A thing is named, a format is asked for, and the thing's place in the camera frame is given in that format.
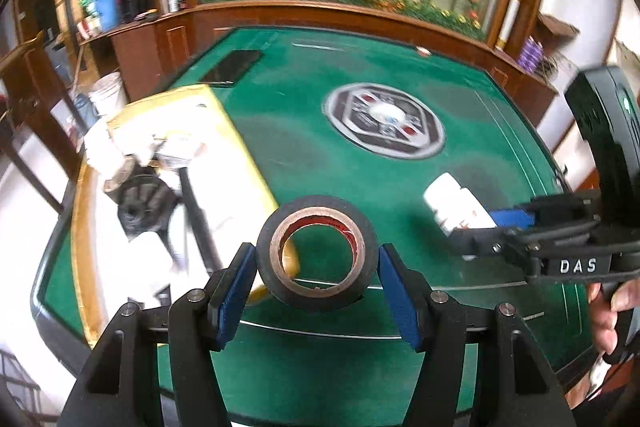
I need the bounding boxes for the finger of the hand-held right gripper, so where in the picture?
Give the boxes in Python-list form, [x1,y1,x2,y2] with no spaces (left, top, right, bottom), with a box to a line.
[487,191,601,230]
[450,228,617,279]

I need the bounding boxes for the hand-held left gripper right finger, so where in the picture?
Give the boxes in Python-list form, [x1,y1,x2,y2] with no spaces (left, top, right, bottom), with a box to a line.
[377,244,573,427]

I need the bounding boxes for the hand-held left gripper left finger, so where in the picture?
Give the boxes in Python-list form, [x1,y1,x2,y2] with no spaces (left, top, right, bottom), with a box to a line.
[60,242,258,427]

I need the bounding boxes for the white and red bottle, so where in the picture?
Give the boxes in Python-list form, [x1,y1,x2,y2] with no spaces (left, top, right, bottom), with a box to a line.
[422,173,498,238]

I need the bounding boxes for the black tape roll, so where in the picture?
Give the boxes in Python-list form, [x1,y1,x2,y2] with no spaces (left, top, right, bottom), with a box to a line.
[256,194,380,313]

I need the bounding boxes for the black triangular plastic part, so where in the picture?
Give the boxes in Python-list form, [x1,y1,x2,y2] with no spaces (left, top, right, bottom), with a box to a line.
[116,177,183,242]

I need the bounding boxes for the yellow cardboard box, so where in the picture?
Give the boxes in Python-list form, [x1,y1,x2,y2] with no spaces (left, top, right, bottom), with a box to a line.
[70,86,301,348]

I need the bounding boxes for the person's right hand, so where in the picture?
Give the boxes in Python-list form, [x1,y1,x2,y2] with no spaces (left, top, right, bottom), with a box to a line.
[586,278,640,358]

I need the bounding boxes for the pack of purple bottles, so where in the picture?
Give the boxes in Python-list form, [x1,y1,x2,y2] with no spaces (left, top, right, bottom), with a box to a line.
[517,36,546,72]

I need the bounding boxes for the round table control panel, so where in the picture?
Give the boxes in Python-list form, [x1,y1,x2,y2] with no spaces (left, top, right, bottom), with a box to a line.
[322,83,446,160]

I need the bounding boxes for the black smartphone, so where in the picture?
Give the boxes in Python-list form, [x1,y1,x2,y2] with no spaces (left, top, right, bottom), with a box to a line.
[198,49,264,86]

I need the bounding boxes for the white bucket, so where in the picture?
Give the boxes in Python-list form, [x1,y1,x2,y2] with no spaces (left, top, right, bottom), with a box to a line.
[89,72,128,118]

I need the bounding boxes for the wooden side counter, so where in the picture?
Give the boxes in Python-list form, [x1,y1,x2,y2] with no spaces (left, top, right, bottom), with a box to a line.
[75,2,201,102]

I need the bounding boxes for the blue kettle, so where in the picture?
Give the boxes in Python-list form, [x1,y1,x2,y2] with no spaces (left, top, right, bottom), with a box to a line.
[95,0,121,32]

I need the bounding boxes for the metal wire rack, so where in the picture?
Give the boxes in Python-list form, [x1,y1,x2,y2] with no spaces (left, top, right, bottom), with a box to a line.
[0,347,43,427]

